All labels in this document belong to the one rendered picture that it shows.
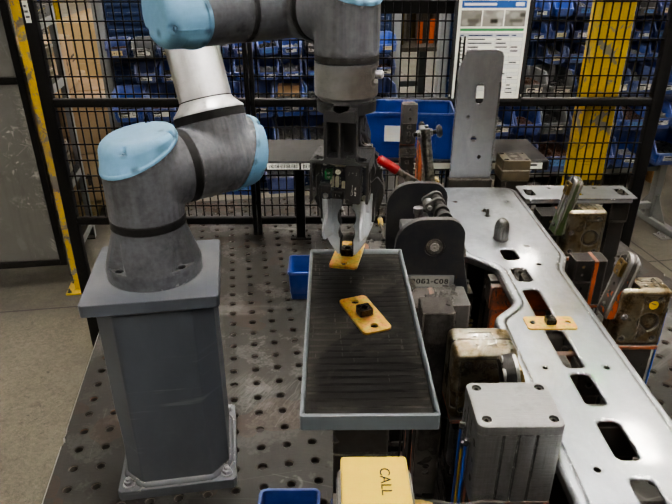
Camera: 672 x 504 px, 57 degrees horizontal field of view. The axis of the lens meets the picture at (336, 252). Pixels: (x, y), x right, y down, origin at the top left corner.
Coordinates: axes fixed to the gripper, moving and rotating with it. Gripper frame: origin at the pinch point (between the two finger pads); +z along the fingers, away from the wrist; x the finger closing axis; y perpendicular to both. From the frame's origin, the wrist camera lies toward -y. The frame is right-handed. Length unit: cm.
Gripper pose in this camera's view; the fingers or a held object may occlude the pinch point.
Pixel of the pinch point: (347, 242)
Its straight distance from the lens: 84.2
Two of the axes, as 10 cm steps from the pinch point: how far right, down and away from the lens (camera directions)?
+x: 9.8, 0.8, -1.6
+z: 0.0, 8.9, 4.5
